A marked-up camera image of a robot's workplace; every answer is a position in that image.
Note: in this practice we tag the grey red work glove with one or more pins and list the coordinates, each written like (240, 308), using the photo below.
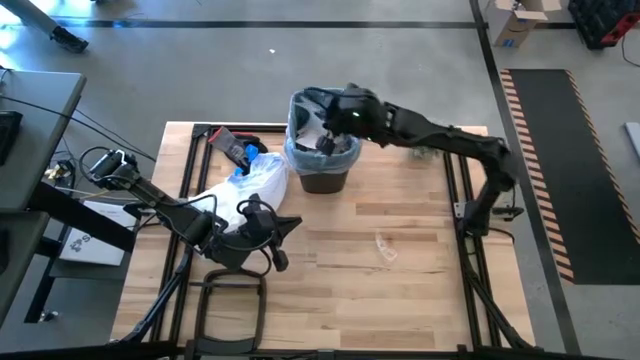
(227, 145)

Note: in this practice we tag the cardboard box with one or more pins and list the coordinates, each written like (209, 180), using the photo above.
(510, 22)

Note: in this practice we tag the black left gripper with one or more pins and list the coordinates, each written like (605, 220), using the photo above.
(262, 230)

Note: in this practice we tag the white flat panel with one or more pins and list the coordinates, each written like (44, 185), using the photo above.
(634, 140)

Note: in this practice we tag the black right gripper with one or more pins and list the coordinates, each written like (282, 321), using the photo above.
(352, 112)

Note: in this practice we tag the dark brown bin lid frame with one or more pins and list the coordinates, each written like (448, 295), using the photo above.
(260, 310)

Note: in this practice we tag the small clear plastic piece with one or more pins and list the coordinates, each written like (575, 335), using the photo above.
(386, 250)

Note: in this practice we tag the white box with logo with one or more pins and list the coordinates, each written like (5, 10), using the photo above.
(95, 245)

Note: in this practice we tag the white plastic trash bag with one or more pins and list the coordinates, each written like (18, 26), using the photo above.
(260, 185)

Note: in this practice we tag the trash bin with blue liner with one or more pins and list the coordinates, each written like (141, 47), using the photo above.
(310, 160)

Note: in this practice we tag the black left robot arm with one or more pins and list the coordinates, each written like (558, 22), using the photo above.
(165, 206)

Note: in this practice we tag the blue glove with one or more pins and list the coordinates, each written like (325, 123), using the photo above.
(248, 151)

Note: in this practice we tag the dark brown trash bin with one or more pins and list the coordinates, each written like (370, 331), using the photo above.
(322, 182)

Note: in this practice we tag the black hazard striped floor mat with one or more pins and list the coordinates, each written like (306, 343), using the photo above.
(575, 175)

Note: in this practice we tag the power strip with plugs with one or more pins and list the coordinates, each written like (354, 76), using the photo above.
(59, 171)

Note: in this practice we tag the black glove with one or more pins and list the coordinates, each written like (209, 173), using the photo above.
(255, 141)

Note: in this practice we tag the grey side table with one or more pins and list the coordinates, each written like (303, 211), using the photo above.
(35, 125)
(15, 260)

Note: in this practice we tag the person's leg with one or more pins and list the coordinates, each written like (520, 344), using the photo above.
(70, 40)

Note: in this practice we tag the black keyboard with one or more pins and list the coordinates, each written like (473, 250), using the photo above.
(7, 135)

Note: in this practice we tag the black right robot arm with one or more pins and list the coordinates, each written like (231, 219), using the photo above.
(450, 142)

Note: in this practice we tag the black red tool crate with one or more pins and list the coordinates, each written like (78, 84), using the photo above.
(595, 20)

